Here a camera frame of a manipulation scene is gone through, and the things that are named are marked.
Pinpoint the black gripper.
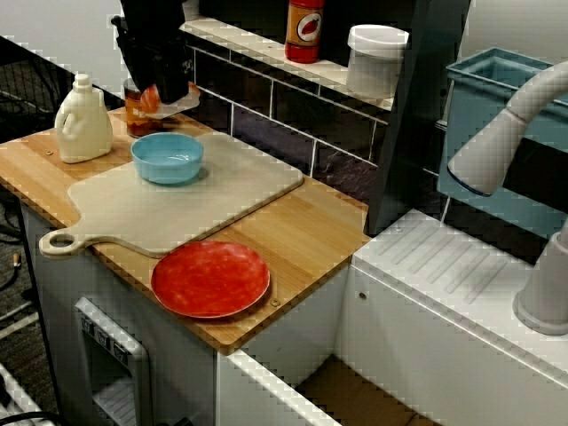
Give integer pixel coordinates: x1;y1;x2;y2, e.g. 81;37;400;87
113;17;195;104

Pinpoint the pale wooden cutting board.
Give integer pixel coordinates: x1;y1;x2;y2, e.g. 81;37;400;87
38;131;305;259

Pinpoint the teal plastic bin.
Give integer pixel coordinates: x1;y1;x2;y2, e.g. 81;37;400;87
437;47;568;241

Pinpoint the dark upright post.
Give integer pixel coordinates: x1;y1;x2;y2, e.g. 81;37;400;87
366;0;472;236

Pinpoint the brown sauce jar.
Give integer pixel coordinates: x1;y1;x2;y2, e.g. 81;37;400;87
123;78;163;138

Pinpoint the white toy kitchen unit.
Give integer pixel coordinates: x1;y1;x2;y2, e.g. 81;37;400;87
17;194;568;426

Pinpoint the grey toy faucet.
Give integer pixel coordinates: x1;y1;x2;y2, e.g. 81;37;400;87
446;60;568;336

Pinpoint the red hot sauce bottle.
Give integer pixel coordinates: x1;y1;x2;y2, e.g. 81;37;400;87
284;0;325;64

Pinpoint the white lidded plastic container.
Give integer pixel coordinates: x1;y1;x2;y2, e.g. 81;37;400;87
345;24;409;99

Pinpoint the white plastic detergent bottle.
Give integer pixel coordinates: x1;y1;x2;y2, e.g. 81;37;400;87
53;73;114;164

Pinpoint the light blue bowl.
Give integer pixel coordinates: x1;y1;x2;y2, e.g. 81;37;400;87
130;131;204;185

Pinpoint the black wire mesh panel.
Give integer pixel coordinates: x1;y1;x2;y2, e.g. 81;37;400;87
0;37;97;143

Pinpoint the salmon nigiri sushi toy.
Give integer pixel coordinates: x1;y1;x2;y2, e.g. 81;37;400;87
141;82;201;120

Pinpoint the red round plate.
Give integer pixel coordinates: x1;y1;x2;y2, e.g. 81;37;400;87
150;241;272;320

